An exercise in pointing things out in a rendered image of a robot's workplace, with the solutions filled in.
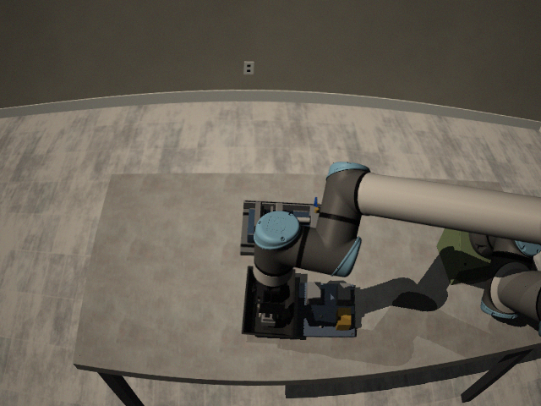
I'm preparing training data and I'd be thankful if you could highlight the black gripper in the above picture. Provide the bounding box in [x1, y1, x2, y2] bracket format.
[251, 280, 290, 319]

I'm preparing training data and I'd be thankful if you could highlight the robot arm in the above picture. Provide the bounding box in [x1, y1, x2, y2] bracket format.
[254, 162, 541, 337]

